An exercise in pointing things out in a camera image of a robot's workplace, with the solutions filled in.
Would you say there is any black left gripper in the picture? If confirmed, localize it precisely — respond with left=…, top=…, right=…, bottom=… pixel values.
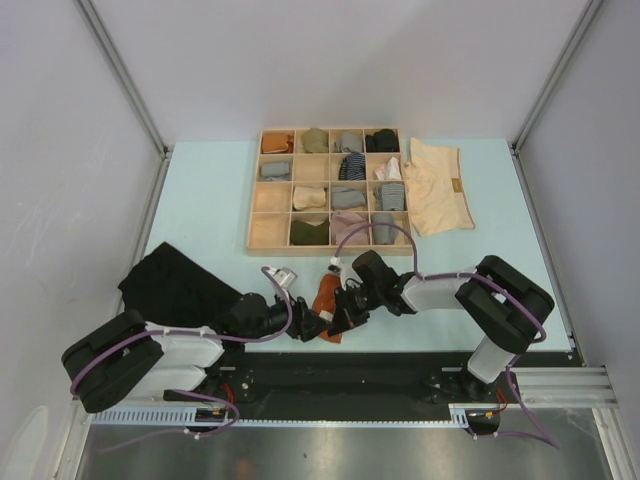
left=241, top=286, right=331, bottom=343

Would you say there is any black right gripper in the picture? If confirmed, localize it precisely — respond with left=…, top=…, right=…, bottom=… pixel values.
left=330, top=283, right=383, bottom=336

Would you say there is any orange and cream underwear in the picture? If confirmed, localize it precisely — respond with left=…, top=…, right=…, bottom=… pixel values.
left=312, top=272, right=341, bottom=323

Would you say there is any black garment pile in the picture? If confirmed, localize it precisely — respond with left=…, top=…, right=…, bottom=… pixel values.
left=118, top=242, right=242, bottom=328

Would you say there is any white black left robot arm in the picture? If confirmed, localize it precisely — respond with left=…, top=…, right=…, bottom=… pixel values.
left=61, top=293, right=332, bottom=413

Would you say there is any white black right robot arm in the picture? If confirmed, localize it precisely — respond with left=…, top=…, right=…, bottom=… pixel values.
left=329, top=250, right=555, bottom=401

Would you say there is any dark green rolled underwear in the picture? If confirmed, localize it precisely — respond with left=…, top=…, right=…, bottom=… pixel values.
left=290, top=219, right=330, bottom=246

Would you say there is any grey rolled underwear bottom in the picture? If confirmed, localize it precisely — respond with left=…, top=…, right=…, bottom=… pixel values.
left=371, top=212, right=398, bottom=245

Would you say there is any grey rolled underwear middle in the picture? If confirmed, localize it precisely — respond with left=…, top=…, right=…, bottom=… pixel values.
left=331, top=187, right=366, bottom=210

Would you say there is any peach rolled underwear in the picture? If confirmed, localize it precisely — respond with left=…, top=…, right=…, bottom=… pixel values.
left=292, top=186, right=326, bottom=211

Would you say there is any grey striped rolled underwear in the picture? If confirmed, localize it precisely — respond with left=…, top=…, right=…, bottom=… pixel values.
left=374, top=183, right=405, bottom=211

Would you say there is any peach underwear flat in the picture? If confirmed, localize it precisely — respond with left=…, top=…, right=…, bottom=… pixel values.
left=404, top=138, right=475, bottom=237

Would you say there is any navy striped rolled underwear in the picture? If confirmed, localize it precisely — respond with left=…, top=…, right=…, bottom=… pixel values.
left=338, top=152, right=366, bottom=181

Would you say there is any pink white rolled underwear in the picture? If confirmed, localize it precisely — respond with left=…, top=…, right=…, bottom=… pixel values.
left=374, top=157, right=402, bottom=181

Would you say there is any grey rolled underwear left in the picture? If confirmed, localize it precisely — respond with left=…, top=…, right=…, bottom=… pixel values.
left=259, top=161, right=291, bottom=181

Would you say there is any grey rolled underwear top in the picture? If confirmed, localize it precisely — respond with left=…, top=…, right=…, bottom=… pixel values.
left=334, top=131, right=363, bottom=153

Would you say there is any olive rolled underwear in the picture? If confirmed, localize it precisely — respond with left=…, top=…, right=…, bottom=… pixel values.
left=301, top=128, right=329, bottom=154

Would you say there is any black rolled underwear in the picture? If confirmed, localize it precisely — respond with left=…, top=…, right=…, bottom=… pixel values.
left=365, top=128, right=400, bottom=153

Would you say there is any orange rolled underwear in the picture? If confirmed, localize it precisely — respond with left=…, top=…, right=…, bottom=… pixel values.
left=261, top=133, right=294, bottom=154

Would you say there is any wooden grid organizer tray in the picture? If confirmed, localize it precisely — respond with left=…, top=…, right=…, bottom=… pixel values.
left=247, top=126, right=411, bottom=256

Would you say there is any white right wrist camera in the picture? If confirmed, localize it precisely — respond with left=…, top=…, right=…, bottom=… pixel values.
left=328, top=257, right=361, bottom=289

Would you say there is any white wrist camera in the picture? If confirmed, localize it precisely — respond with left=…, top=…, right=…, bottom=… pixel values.
left=271, top=268, right=298, bottom=300
left=328, top=257, right=361, bottom=289

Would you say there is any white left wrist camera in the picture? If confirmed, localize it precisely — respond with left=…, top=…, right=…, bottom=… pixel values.
left=271, top=268, right=298, bottom=300

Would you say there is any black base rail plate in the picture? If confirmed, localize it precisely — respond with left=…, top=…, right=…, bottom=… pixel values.
left=102, top=349, right=586, bottom=424

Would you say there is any white slotted cable duct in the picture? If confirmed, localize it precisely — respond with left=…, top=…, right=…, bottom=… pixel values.
left=92, top=402, right=497, bottom=431

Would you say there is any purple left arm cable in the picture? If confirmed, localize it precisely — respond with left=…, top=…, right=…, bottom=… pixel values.
left=69, top=266, right=296, bottom=454

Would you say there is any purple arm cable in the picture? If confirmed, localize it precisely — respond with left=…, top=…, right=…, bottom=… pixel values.
left=69, top=266, right=296, bottom=454
left=332, top=223, right=561, bottom=451

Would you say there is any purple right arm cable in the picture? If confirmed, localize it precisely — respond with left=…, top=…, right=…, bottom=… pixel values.
left=332, top=223, right=561, bottom=451

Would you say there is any aluminium frame profile front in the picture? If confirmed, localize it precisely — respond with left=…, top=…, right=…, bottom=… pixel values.
left=69, top=363, right=621, bottom=410

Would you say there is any aluminium corner post left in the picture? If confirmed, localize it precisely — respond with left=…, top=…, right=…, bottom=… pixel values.
left=73, top=0, right=174, bottom=160

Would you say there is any aluminium corner post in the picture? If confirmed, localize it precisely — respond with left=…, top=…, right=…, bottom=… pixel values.
left=509, top=0, right=606, bottom=157
left=73, top=0, right=174, bottom=160

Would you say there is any aluminium corner post right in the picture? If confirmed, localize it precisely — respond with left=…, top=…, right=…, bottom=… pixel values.
left=509, top=0, right=606, bottom=157

